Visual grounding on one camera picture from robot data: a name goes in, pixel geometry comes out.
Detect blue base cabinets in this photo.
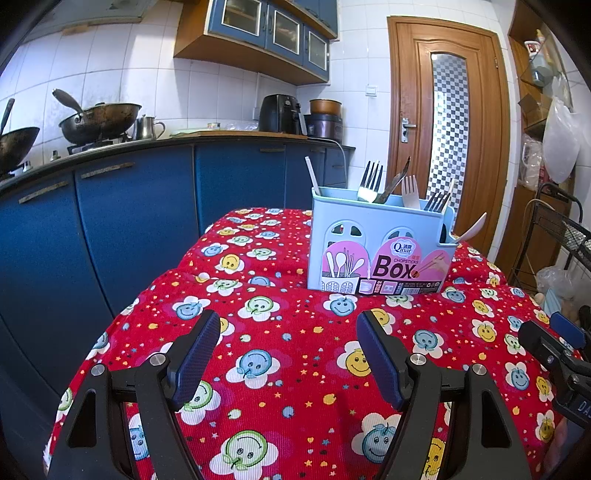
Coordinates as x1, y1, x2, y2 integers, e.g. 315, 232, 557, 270
1, 132, 353, 477

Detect wooden shelf unit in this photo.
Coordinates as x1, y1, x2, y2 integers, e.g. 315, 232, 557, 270
493, 1, 571, 293

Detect white plastic bag hanging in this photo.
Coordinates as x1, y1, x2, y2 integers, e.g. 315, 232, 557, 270
543, 97, 580, 184

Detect blue wall cabinet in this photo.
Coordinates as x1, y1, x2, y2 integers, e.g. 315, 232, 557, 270
173, 0, 339, 85

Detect cream plastic fork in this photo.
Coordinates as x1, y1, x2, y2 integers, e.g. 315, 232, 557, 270
402, 175, 421, 210

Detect dark wok with handle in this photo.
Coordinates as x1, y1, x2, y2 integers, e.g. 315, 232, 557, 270
52, 89, 141, 146

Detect cream plastic spoon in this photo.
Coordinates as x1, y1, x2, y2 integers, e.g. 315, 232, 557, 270
455, 212, 488, 243

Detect light blue utensil holder box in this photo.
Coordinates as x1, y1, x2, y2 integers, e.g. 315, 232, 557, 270
308, 187, 458, 295

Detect red smiley flower tablecloth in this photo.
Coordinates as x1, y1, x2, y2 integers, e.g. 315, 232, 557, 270
55, 208, 567, 479

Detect wooden door with glass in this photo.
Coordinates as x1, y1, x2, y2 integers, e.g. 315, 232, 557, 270
388, 16, 510, 254

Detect black wok at left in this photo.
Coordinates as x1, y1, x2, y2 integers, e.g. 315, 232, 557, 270
0, 98, 40, 180

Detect black wire rack cart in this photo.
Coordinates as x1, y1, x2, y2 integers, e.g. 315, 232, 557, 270
508, 182, 590, 293

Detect grey steel fork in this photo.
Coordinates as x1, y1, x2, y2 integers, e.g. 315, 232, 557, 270
424, 180, 455, 213

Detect white chopstick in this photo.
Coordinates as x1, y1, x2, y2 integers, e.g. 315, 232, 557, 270
304, 156, 322, 196

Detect steel kettle jug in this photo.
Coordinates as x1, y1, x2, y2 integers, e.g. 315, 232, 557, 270
132, 115, 166, 141

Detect dark rice cooker pot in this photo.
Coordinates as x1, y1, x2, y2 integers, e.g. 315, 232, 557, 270
304, 99, 342, 143

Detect black air fryer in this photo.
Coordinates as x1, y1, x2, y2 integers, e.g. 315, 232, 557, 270
259, 94, 303, 135

